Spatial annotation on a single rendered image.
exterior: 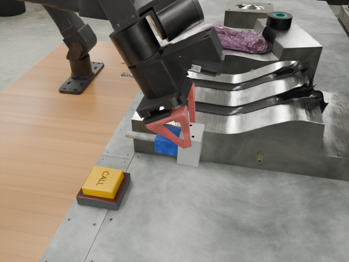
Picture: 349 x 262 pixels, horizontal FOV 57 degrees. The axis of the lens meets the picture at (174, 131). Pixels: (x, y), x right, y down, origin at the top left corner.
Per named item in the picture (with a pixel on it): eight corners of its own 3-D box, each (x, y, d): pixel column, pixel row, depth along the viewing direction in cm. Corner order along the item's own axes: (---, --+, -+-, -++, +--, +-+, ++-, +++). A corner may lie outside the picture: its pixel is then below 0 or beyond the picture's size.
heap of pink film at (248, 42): (189, 63, 95) (190, 37, 91) (183, 40, 109) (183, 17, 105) (274, 59, 97) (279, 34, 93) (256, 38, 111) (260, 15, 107)
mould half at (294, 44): (151, 88, 95) (150, 53, 89) (149, 52, 116) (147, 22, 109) (313, 80, 99) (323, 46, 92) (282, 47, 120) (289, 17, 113)
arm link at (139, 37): (167, 45, 49) (145, 2, 46) (175, 51, 44) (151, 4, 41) (128, 68, 49) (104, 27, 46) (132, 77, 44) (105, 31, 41)
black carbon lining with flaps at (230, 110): (165, 115, 72) (165, 76, 66) (179, 81, 84) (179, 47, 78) (330, 134, 66) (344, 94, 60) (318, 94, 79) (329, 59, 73)
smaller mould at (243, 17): (223, 27, 137) (225, 10, 133) (226, 16, 149) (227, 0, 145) (271, 30, 134) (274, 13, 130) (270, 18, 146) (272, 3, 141)
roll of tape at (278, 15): (289, 31, 102) (292, 20, 100) (264, 28, 105) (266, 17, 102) (291, 23, 108) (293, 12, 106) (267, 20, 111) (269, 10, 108)
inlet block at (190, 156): (122, 154, 55) (120, 129, 52) (131, 137, 59) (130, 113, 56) (198, 167, 53) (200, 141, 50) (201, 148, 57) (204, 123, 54)
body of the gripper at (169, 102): (191, 76, 52) (170, 35, 49) (179, 109, 44) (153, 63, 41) (157, 89, 55) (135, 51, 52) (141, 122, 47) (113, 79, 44)
